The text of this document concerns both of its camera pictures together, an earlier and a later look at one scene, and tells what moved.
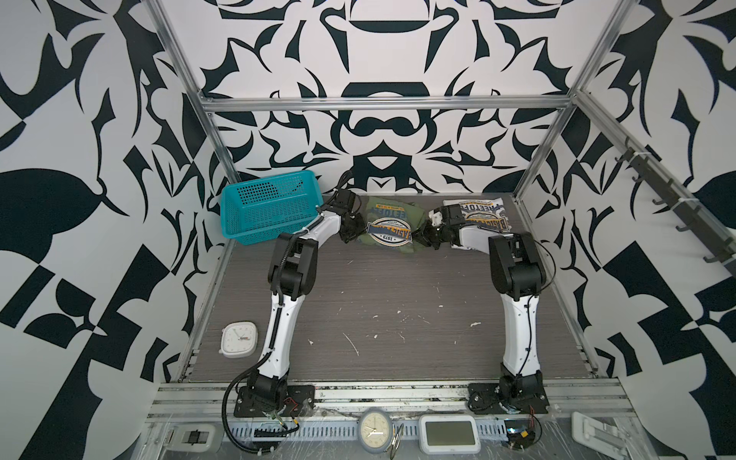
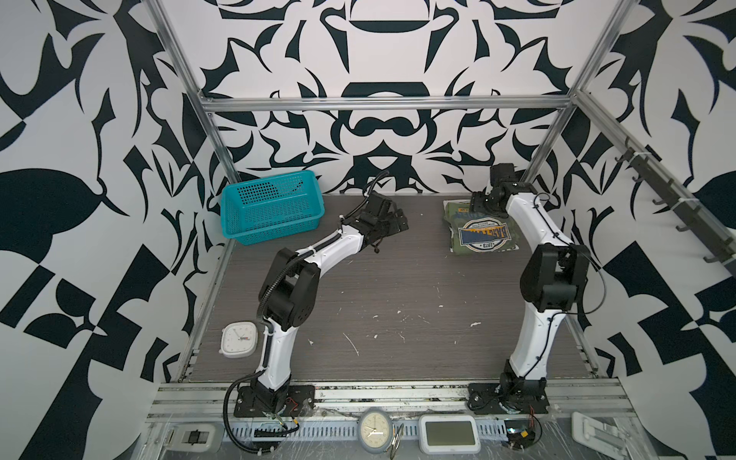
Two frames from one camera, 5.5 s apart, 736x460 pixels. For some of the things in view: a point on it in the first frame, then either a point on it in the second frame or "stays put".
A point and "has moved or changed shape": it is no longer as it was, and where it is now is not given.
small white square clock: x=239 y=339 stays put
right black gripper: x=423 y=236 -> x=477 y=204
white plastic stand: x=599 y=437 stays put
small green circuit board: x=519 y=433 stays put
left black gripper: x=363 y=228 -> x=396 y=227
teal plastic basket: x=257 y=211 stays put
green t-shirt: x=391 y=224 has moved or changed shape
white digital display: x=448 y=434 stays put
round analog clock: x=375 y=430 stays put
